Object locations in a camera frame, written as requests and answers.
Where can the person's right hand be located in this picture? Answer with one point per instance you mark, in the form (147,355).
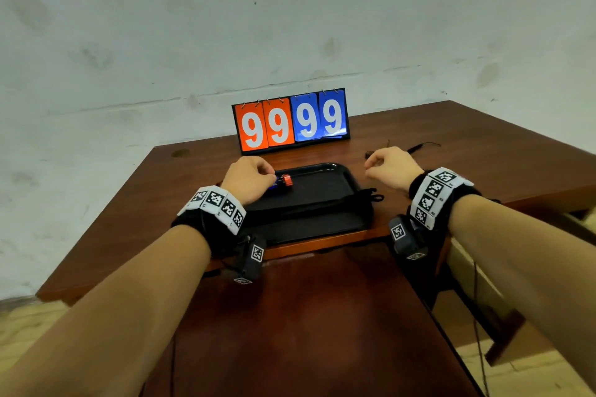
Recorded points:
(393,168)

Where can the person's left hand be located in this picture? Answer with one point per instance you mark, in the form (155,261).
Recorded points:
(247,178)

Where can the group of coloured plastic clips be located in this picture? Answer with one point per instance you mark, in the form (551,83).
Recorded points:
(287,180)

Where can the black plastic tray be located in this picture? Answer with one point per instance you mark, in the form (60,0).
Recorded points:
(321,182)

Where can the person's left forearm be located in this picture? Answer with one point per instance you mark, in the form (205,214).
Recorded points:
(116,317)

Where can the person's right forearm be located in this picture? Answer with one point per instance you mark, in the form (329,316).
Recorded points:
(526,257)

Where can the black white marker wristband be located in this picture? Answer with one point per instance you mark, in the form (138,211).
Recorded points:
(214,203)
(430,196)

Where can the orange blue flip scoreboard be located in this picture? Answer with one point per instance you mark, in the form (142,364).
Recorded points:
(288,120)

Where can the brown wooden desk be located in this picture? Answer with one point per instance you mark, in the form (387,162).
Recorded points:
(465,131)

